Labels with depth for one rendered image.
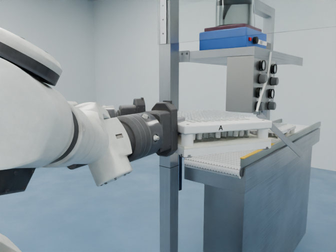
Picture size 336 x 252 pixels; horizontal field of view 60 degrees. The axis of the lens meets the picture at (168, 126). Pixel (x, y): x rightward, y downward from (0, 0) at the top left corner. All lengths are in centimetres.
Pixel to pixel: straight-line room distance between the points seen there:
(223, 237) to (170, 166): 43
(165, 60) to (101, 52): 559
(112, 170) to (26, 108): 25
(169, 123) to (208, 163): 61
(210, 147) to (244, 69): 47
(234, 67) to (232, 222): 68
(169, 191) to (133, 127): 77
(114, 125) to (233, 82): 67
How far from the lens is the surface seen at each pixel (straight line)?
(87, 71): 678
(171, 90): 118
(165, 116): 61
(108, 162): 47
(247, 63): 107
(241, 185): 118
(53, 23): 645
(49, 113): 26
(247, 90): 107
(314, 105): 436
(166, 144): 62
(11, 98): 25
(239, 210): 134
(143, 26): 589
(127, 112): 75
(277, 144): 146
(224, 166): 117
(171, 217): 131
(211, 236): 147
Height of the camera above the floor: 115
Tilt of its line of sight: 9 degrees down
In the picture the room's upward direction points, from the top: straight up
